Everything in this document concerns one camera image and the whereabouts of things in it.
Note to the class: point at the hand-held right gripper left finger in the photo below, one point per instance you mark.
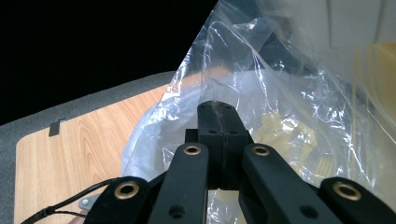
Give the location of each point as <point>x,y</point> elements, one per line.
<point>211,124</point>

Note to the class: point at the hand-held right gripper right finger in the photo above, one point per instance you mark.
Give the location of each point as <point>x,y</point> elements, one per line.
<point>232,124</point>

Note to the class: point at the clear plastic bag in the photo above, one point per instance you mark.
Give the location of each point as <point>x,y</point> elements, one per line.
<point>280,90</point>

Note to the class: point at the small metal bracket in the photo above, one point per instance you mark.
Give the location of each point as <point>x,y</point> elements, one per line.
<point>87,202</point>

